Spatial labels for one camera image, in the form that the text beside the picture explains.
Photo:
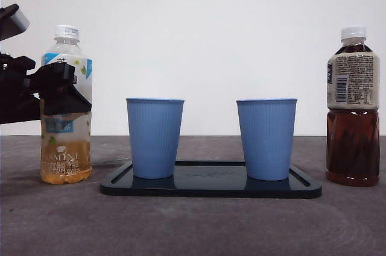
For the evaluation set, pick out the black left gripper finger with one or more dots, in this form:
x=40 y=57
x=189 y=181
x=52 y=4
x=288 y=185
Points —
x=66 y=102

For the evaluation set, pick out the jasmine tea bottle white label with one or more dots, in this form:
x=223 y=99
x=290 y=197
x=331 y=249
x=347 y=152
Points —
x=67 y=153

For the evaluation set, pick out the dark tea bottle beige label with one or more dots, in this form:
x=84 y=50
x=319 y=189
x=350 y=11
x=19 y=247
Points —
x=353 y=147

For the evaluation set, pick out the blue ribbed plastic cup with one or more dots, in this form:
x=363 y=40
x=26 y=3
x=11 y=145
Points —
x=267 y=138
x=153 y=138

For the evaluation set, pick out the dark blue rectangular tray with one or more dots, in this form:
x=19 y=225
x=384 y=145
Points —
x=211 y=188

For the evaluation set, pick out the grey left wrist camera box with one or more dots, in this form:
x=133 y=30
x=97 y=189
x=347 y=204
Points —
x=15 y=24

